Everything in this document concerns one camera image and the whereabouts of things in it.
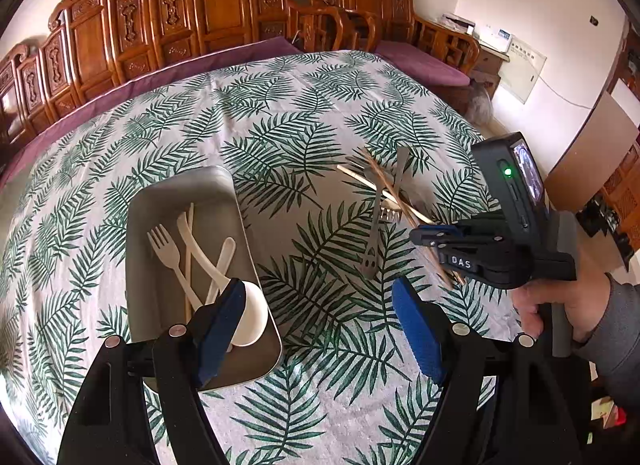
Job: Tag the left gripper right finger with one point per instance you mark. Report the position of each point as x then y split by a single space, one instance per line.
501 402

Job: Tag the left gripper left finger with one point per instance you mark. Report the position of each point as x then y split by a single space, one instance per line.
109 424

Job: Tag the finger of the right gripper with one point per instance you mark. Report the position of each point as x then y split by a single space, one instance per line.
430 240
439 230

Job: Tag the dark wooden chopstick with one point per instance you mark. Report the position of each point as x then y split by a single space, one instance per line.
445 275

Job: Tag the stainless steel spoon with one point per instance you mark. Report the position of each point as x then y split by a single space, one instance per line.
369 264

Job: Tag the light bamboo chopstick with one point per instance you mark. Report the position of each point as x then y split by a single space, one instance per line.
386 194

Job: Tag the grey sleeve right forearm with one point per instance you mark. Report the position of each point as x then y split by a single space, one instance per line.
614 345

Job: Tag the person's right hand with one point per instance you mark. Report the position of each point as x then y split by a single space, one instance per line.
584 300

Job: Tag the fern pattern tablecloth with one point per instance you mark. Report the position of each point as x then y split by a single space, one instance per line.
290 131

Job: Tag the wooden side cabinet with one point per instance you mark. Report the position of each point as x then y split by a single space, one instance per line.
486 69

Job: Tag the cream plastic rice paddle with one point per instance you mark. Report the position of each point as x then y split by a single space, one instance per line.
254 317

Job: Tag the purple seat cushion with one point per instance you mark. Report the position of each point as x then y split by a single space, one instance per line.
420 66

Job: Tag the cream plastic fork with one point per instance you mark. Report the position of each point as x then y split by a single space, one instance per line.
165 249

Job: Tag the cream plastic knife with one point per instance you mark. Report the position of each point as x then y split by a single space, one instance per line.
218 278

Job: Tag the carved wooden armchair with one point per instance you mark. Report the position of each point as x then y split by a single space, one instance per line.
397 21

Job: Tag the carved wooden bench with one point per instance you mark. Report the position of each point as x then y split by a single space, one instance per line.
95 46

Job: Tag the black camera with screen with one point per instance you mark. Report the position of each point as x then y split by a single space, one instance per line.
512 176

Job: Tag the white wall panel box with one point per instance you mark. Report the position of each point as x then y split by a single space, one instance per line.
522 71

